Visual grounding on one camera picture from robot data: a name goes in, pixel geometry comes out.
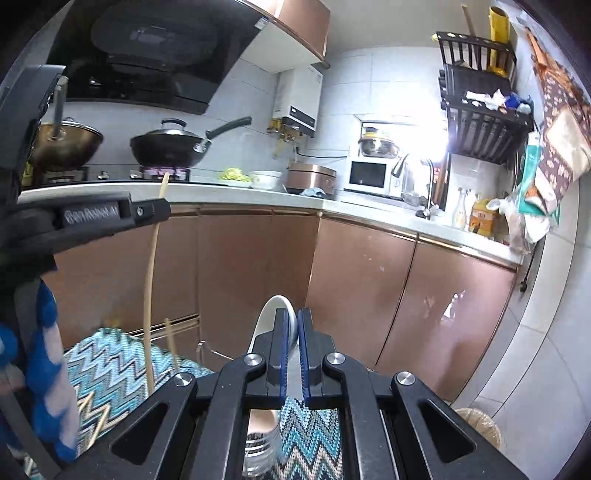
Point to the black wall rack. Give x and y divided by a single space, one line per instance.
480 124

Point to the white plastic bags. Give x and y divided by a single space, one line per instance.
521 221

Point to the copper rice cooker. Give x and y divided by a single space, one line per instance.
309 177

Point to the yellow bottle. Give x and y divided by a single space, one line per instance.
481 219

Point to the clear spray bottle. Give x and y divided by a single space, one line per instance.
459 212

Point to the white microwave oven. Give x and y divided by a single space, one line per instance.
369 175

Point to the copper upper cabinet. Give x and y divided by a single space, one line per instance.
300 23

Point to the black wok with lid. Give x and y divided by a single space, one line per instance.
161 147

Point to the plate of green vegetables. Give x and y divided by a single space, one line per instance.
235 175

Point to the black gas stove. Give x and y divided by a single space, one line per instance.
115 174

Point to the white ceramic spoon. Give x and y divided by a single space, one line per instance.
268 318

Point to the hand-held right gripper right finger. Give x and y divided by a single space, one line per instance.
305 360

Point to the chrome kitchen faucet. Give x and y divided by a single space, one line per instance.
430 184

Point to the yellow roll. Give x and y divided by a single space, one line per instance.
499 37

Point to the white bowl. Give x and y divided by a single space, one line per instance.
265 180

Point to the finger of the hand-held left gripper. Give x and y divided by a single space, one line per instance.
138 212

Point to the copper lower cabinets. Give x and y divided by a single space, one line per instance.
360 286

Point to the brass wok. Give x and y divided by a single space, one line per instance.
69 143

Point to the brown patterned apron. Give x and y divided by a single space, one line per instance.
563 129

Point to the wooden stick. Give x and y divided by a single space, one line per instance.
469 21

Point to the wooden chopstick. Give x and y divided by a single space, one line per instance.
150 277
171 344

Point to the blue rag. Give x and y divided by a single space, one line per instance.
517 100

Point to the white water heater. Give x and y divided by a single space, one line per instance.
300 97

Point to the person's left forearm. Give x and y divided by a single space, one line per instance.
51 369

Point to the blue dish cloth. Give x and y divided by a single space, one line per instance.
314 192

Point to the black range hood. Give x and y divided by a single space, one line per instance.
152 55

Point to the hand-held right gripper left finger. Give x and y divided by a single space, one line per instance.
284 355

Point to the teal hanging bag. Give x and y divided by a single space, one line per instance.
531 166

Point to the plastic-covered jar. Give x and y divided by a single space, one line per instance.
482 427

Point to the white rag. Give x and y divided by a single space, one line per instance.
485 100

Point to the zigzag patterned cloth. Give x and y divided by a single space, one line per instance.
115 360

